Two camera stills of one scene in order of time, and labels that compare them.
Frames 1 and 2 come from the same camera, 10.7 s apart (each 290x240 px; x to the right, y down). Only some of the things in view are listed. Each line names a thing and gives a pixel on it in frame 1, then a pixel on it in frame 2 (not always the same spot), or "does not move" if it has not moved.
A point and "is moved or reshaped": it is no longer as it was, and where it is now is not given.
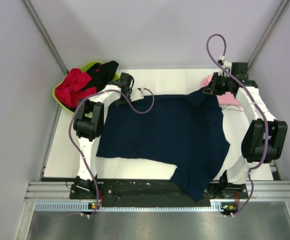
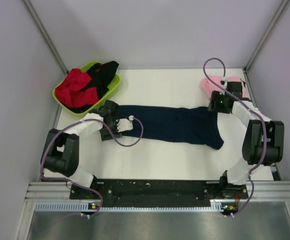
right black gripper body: (220, 84) → (217, 102)
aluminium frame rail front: (55, 192) does not move
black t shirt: (101, 74) does not move
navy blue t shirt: (186, 130) is moved or reshaped
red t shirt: (70, 91) does not move
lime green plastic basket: (84, 68) does not move
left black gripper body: (123, 100) → (113, 126)
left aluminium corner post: (34, 15) does not move
